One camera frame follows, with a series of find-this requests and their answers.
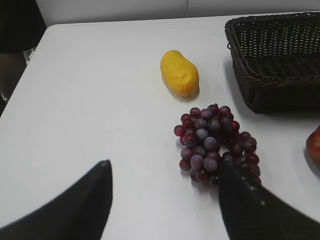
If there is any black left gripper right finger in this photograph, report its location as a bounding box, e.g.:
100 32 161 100
218 161 320 240

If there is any purple grape bunch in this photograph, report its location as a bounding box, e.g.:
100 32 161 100
173 103 261 186

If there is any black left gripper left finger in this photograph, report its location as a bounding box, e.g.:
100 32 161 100
0 160 113 240

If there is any yellow mango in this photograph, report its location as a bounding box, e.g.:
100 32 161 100
160 50 199 98

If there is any red apple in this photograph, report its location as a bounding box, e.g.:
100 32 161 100
306 126 320 166

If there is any black wicker basket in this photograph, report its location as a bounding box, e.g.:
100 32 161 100
224 12 320 114

